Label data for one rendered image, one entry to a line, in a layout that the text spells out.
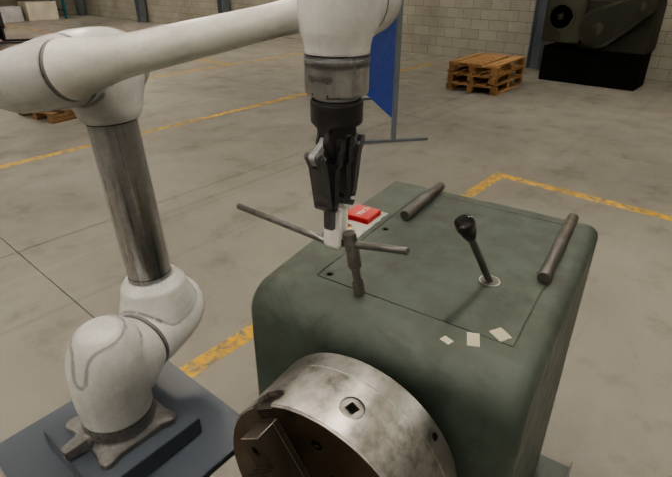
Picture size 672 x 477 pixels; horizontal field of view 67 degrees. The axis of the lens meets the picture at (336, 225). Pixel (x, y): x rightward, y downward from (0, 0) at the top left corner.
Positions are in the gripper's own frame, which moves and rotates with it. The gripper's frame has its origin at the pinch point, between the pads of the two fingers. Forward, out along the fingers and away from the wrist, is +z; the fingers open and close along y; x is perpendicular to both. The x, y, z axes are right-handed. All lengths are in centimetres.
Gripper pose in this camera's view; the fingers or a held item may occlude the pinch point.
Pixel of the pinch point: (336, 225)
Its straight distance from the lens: 79.9
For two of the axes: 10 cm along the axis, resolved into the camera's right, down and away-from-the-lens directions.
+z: -0.1, 8.9, 4.5
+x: 8.4, 2.5, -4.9
